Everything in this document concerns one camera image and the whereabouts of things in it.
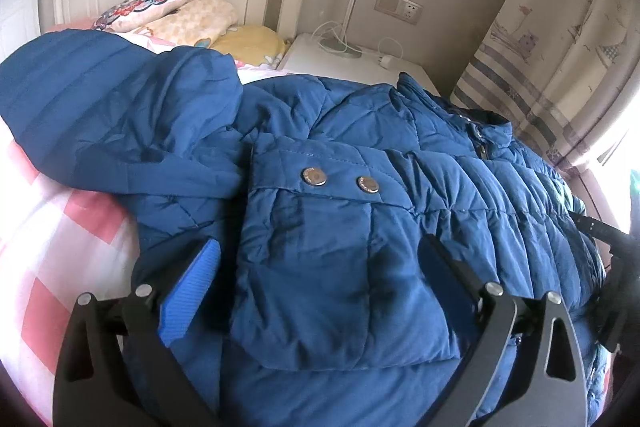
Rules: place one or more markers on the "plain yellow pillow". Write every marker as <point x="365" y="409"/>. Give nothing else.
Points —
<point x="252" y="44"/>

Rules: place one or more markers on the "blue quilted jacket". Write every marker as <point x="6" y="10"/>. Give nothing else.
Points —
<point x="320" y="217"/>

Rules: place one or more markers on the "floral patterned pillow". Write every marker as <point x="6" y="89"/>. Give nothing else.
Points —
<point x="145" y="4"/>

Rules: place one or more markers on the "yellow checked pillow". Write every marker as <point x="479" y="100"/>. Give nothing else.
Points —
<point x="195" y="19"/>

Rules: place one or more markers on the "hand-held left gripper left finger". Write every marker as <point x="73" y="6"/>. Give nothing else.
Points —
<point x="191" y="287"/>

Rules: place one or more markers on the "pink checked bedsheet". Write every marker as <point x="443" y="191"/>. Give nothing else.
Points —
<point x="60" y="227"/>

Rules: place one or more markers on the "boat print curtain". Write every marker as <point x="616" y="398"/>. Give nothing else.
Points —
<point x="550" y="32"/>

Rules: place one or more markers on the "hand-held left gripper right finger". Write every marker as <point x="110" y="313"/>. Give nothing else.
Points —
<point x="450" y="277"/>

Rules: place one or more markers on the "wall socket panel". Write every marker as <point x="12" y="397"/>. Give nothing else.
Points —
<point x="399" y="7"/>

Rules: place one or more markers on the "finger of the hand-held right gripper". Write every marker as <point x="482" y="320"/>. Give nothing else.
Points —
<point x="597" y="227"/>

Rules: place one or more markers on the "white nightstand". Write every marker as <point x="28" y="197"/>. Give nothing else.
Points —
<point x="320" y="63"/>

